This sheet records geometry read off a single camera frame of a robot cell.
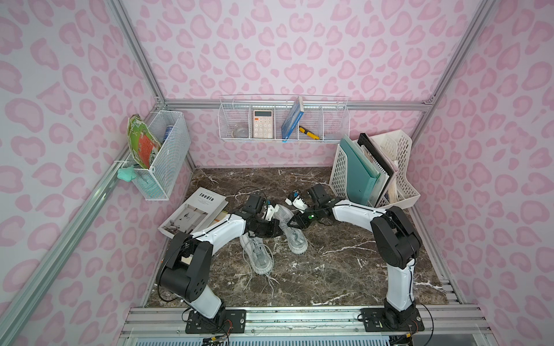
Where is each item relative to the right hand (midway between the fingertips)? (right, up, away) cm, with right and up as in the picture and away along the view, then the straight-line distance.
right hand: (291, 220), depth 93 cm
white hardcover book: (-41, +4, +5) cm, 42 cm away
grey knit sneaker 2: (-12, -12, -9) cm, 19 cm away
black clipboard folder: (+30, +33, -5) cm, 45 cm away
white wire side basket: (-49, +38, -5) cm, 62 cm away
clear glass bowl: (-22, +38, +2) cm, 44 cm away
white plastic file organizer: (+55, +13, +13) cm, 58 cm away
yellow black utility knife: (+8, +39, +5) cm, 40 cm away
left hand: (-4, -2, -5) cm, 7 cm away
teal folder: (+25, +20, -16) cm, 36 cm away
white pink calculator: (-12, +42, +2) cm, 44 cm away
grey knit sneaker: (+2, -7, -5) cm, 9 cm away
